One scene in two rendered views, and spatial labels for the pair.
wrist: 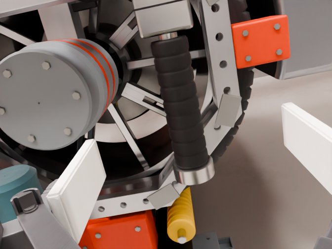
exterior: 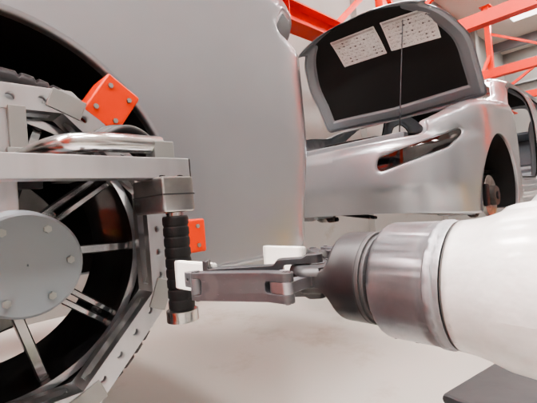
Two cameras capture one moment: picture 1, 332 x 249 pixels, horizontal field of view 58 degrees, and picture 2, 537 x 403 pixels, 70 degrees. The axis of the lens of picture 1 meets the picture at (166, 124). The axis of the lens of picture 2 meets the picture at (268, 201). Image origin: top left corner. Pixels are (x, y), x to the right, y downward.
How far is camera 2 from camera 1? 34 cm
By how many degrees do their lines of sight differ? 51
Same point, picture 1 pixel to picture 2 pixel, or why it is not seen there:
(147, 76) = not seen: hidden behind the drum
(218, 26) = (157, 220)
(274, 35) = (196, 232)
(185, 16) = (190, 203)
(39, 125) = (21, 289)
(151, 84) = not seen: hidden behind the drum
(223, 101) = (158, 284)
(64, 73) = (63, 238)
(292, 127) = (272, 253)
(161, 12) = (178, 197)
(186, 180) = (184, 319)
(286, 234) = not seen: outside the picture
